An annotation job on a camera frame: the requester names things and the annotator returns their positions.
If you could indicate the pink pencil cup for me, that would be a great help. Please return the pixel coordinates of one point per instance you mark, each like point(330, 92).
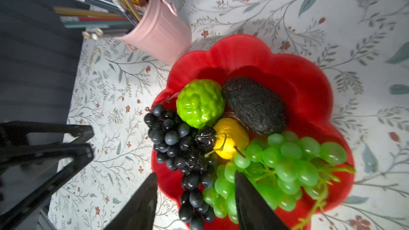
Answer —
point(161, 33)

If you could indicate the red flower fruit bowl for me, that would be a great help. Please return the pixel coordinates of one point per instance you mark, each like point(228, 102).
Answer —
point(303, 87)

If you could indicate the dark fake avocado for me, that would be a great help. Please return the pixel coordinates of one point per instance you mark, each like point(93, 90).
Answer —
point(261, 109)

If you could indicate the yellow fake lemon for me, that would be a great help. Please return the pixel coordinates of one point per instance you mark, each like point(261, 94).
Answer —
point(230, 133)

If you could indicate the green fake apple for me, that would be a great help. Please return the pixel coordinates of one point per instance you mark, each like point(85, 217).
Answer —
point(201, 103)

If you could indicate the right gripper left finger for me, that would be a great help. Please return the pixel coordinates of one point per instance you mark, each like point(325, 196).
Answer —
point(140, 211)

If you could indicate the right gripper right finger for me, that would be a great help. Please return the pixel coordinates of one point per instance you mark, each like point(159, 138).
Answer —
point(253, 212)

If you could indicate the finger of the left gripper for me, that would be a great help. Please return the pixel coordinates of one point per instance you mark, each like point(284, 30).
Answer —
point(15, 132)
point(42, 170)

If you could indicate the small black grapes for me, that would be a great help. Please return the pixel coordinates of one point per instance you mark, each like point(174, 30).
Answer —
point(205, 142)

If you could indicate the dark purple grape bunch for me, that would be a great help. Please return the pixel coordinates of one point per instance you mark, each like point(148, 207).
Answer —
point(172, 140)

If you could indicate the green fake grape bunch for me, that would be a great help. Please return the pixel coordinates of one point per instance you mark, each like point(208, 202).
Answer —
point(283, 170)

